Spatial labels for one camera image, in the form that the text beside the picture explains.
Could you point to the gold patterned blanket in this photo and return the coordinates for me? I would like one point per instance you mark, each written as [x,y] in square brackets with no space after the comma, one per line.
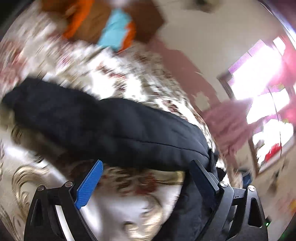
[126,205]

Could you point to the brown framed window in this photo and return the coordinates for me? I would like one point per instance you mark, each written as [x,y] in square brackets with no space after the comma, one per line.
[265,75]

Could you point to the orange brown blue pillow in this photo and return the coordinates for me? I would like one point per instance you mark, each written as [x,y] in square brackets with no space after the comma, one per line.
[95,22]

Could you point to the pink curtain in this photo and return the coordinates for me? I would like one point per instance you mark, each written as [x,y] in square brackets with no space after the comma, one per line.
[227,122]

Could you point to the floral bed sheet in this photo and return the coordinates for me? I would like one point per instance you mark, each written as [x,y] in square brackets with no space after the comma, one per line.
[136,74]

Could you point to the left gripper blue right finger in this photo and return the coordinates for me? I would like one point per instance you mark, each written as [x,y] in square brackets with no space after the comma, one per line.
[205,183]

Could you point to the cloth covered wall unit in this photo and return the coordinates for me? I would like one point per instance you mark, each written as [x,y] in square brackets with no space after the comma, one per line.
[206,6]

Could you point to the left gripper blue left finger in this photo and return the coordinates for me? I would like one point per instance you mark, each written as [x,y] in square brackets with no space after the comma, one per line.
[85,187]

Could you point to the brown wooden headboard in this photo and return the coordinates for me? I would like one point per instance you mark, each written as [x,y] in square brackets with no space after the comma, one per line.
[147,18]

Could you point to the dark navy padded jacket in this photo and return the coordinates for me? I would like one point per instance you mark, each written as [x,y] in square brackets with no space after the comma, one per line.
[122,133]

